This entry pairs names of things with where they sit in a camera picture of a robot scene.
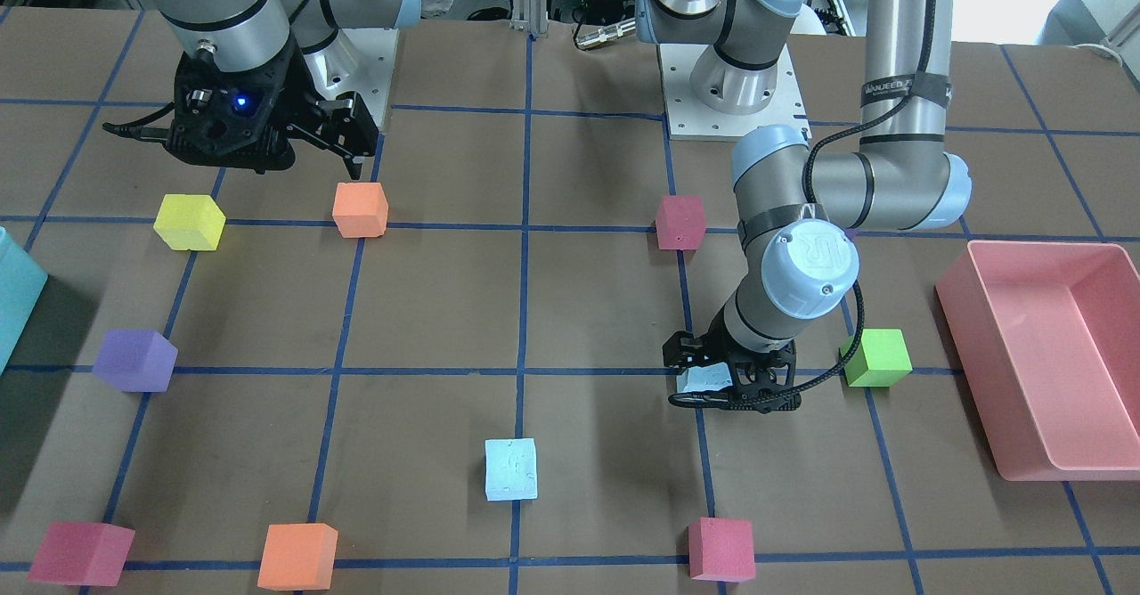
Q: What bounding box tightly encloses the pink plastic tray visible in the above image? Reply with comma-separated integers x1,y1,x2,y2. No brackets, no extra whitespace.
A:
936,241,1139,481

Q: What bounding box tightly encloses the pink block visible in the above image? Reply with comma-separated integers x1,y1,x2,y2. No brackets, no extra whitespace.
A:
26,521,135,587
687,517,757,582
656,196,707,251

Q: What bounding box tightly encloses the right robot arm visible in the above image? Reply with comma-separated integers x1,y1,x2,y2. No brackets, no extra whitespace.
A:
103,0,422,180

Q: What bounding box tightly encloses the orange block far side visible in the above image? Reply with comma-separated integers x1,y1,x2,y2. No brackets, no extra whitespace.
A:
257,523,337,590

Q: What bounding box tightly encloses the cyan plastic tray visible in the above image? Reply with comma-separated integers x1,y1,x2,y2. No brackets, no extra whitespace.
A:
1,227,48,370

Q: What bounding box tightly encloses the pink block far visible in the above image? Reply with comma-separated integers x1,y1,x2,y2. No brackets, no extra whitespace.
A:
26,521,135,587
687,517,757,582

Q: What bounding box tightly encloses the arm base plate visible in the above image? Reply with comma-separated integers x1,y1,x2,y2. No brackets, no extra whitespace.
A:
658,44,813,142
303,28,402,133

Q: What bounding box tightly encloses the light blue block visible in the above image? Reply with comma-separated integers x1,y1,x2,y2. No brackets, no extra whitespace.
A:
677,362,732,393
485,438,539,502

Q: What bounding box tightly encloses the green foam block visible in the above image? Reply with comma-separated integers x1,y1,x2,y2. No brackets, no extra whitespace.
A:
842,328,913,388

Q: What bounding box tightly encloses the orange block near robot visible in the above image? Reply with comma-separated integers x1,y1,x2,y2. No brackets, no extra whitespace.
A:
331,182,388,239

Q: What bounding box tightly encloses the yellow foam block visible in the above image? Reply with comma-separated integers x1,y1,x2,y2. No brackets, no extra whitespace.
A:
153,193,225,251

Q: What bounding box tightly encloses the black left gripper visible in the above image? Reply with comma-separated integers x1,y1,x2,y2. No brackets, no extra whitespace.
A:
661,328,801,415

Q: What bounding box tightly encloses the pink block near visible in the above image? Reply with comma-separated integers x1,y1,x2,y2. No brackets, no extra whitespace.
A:
656,196,707,251

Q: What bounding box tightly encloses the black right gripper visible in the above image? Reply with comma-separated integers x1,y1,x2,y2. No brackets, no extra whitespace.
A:
166,38,378,181

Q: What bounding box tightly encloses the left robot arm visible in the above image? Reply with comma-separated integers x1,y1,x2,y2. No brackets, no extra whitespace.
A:
636,0,972,413

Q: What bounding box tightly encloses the purple block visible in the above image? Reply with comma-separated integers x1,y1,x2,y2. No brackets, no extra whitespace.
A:
91,329,178,393

